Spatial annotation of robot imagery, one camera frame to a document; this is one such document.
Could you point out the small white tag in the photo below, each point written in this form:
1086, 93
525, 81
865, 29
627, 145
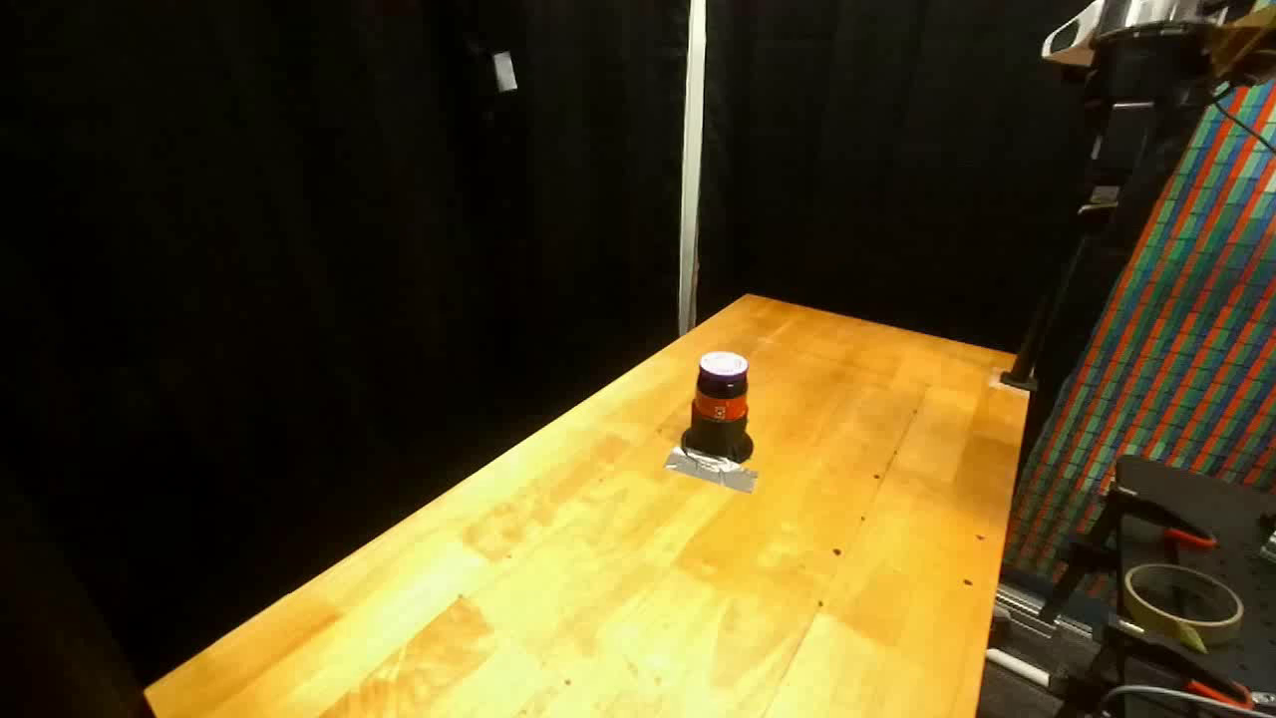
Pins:
503, 69

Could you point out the beige tape roll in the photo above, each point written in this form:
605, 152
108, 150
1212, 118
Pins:
1154, 617

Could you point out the black stand pole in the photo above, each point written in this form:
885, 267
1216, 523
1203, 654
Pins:
1081, 225

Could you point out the colourful striped woven cloth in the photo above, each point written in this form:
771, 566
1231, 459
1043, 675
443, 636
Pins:
1183, 346

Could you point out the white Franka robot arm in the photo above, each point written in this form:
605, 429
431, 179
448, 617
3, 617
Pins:
1131, 17

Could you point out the small dark orange jar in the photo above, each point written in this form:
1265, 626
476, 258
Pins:
718, 431

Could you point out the white vertical pole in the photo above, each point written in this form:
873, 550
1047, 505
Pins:
691, 161

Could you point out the black perforated board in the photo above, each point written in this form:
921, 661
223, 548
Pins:
1231, 513

